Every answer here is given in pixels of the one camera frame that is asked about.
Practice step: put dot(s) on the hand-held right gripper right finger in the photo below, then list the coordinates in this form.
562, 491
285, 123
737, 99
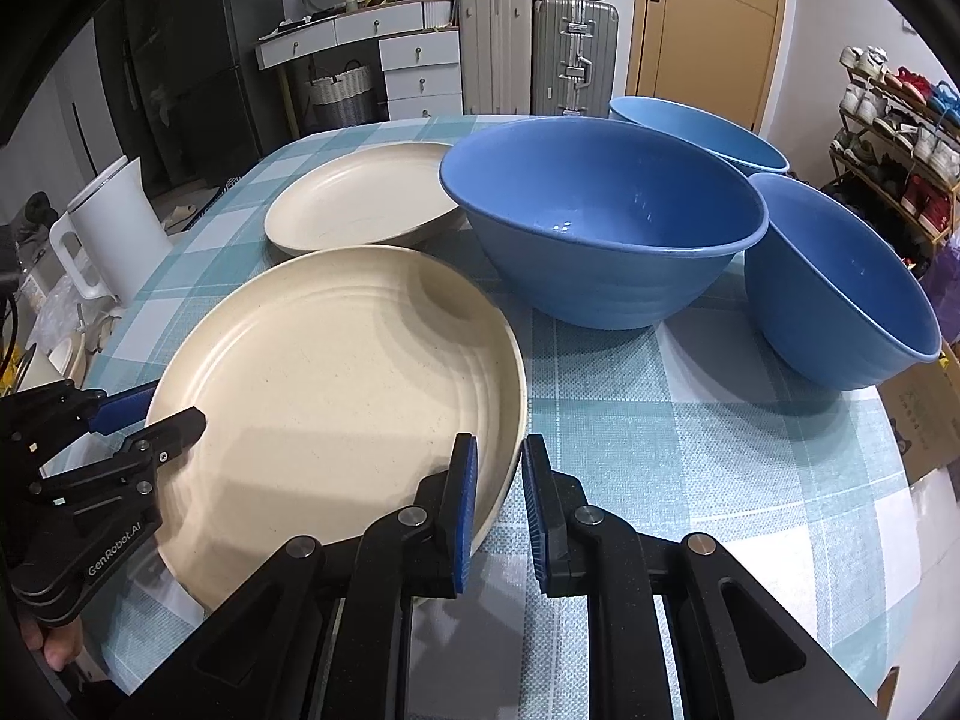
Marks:
536, 517

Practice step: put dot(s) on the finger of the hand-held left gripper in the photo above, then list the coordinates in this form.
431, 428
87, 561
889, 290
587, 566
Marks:
124, 409
161, 439

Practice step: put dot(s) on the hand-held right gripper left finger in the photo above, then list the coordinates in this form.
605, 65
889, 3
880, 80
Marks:
465, 517

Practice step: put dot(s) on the large cream plate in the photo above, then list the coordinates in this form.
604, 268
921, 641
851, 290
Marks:
337, 390

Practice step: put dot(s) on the large blue bowl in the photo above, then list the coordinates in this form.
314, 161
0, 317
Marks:
600, 195

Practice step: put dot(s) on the person's left hand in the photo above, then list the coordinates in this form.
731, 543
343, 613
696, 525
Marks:
52, 645

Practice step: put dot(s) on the teal checkered tablecloth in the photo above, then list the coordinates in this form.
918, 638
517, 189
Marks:
675, 427

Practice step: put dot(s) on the white electric kettle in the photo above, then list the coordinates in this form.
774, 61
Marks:
112, 225

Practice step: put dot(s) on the black refrigerator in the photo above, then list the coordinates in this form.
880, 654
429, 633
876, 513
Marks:
195, 75

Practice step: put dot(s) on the woven laundry basket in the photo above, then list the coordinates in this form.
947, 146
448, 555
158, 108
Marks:
341, 97

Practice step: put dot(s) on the printed cardboard box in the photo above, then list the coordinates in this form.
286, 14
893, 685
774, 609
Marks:
926, 420

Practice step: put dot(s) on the white desk with drawers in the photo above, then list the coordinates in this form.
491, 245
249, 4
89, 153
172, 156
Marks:
420, 52

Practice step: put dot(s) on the white hard-shell suitcase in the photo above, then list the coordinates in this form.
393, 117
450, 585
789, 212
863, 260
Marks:
495, 52

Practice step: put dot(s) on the silver hard-shell suitcase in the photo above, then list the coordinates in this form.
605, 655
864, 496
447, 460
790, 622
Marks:
574, 52

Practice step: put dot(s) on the purple plastic bag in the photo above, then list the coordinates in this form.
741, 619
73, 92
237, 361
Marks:
943, 274

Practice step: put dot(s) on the wooden door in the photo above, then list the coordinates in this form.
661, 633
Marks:
712, 30

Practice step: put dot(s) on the wooden shoe rack with shoes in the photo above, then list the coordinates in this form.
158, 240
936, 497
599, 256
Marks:
900, 127

